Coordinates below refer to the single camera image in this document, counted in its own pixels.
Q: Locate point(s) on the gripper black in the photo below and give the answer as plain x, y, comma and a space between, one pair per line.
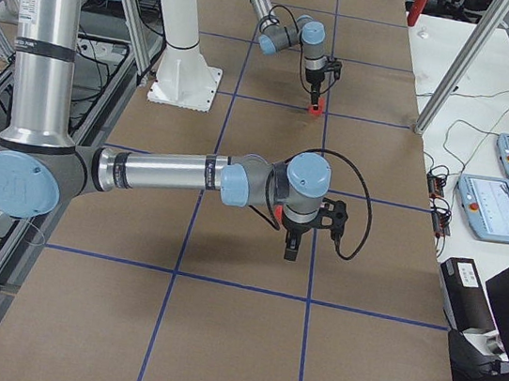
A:
296, 229
314, 76

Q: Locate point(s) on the red block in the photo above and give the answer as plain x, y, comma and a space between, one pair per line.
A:
317, 109

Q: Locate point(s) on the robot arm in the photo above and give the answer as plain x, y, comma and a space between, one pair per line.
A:
41, 166
282, 24

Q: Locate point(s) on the red fire extinguisher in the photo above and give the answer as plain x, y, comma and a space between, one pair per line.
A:
415, 12

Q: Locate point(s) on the small electronics board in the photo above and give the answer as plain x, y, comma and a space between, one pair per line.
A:
435, 185

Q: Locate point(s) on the black box with label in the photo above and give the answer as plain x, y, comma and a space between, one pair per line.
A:
464, 298

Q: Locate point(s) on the near teach pendant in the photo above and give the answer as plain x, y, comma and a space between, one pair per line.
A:
486, 204

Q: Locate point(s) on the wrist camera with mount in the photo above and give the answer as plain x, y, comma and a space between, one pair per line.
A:
333, 216
334, 67

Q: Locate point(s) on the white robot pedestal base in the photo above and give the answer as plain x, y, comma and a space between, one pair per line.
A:
183, 77

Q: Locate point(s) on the aluminium frame post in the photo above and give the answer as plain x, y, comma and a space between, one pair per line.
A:
476, 41

